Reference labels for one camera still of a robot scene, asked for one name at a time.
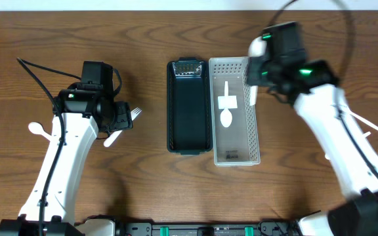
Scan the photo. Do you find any black cable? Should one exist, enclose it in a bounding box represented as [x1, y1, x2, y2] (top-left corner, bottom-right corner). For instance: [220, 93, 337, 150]
[267, 0, 378, 204]
[16, 57, 85, 236]

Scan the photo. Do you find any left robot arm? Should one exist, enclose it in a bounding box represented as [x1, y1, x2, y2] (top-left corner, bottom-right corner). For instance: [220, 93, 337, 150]
[0, 61, 133, 235]

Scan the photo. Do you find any black mounting rail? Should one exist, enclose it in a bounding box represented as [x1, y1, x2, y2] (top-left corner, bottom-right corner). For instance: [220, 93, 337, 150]
[77, 214, 308, 236]

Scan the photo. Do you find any short white spoon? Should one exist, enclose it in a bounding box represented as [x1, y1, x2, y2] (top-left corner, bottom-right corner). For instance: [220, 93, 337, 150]
[28, 122, 52, 141]

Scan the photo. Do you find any white label sticker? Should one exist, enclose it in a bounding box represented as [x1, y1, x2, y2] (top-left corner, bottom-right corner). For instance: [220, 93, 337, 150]
[217, 96, 238, 109]

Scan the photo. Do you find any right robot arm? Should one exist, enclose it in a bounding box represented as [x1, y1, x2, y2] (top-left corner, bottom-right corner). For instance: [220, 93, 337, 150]
[247, 22, 378, 235]

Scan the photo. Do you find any clear plastic basket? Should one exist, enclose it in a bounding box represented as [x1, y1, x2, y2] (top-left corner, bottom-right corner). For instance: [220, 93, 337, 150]
[209, 57, 261, 167]

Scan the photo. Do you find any white plastic fork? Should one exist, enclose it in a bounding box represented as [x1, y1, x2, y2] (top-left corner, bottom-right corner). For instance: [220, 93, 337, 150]
[103, 108, 142, 148]

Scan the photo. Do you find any right black cable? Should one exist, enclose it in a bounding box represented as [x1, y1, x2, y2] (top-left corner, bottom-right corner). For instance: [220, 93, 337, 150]
[267, 0, 378, 204]

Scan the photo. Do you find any black plastic basket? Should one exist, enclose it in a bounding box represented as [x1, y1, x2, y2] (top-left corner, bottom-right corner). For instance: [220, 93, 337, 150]
[167, 58, 213, 155]

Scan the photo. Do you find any left black cable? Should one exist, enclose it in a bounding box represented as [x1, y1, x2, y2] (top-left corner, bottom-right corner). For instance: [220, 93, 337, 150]
[16, 57, 85, 236]

